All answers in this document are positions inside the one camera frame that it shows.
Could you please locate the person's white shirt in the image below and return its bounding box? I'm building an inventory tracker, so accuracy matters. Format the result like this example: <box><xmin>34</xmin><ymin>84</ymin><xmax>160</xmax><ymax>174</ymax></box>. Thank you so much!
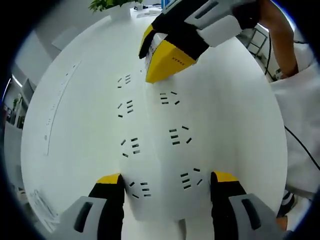
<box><xmin>269</xmin><ymin>58</ymin><xmax>320</xmax><ymax>201</ymax></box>

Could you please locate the white desk cable slot cover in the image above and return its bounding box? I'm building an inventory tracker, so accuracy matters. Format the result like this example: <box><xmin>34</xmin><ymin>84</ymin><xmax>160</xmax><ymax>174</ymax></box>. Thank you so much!
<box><xmin>43</xmin><ymin>59</ymin><xmax>84</xmax><ymax>157</ymax></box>

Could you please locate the white desk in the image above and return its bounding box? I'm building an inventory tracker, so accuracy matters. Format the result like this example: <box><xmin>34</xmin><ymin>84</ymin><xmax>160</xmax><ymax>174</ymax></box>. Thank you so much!
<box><xmin>20</xmin><ymin>9</ymin><xmax>288</xmax><ymax>240</ymax></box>

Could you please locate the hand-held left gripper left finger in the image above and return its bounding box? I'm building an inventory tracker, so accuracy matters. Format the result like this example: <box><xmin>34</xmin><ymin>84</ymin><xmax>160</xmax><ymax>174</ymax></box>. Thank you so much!
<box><xmin>59</xmin><ymin>172</ymin><xmax>126</xmax><ymax>240</ymax></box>

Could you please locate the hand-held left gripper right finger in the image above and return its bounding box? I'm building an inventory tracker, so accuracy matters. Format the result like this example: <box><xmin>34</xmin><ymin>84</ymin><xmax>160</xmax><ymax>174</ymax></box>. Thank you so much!
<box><xmin>209</xmin><ymin>170</ymin><xmax>284</xmax><ymax>240</ymax></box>

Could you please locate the green potted plant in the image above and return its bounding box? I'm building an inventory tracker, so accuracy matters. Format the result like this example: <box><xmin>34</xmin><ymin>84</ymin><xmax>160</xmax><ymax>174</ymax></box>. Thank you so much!
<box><xmin>88</xmin><ymin>0</ymin><xmax>144</xmax><ymax>21</ymax></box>

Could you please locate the person's sneaker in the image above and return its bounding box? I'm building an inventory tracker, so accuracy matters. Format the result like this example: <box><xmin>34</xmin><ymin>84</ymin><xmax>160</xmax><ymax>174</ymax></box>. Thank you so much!
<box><xmin>276</xmin><ymin>190</ymin><xmax>298</xmax><ymax>219</ymax></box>

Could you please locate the person in white shirt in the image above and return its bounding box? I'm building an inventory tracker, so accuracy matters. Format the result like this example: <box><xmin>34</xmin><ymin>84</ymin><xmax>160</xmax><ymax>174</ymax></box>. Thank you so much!
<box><xmin>264</xmin><ymin>25</ymin><xmax>320</xmax><ymax>172</ymax></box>

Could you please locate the white cloth with black marks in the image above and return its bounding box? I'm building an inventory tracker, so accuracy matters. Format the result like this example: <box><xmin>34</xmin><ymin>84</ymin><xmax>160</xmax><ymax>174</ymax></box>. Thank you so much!
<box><xmin>117</xmin><ymin>67</ymin><xmax>216</xmax><ymax>224</ymax></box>

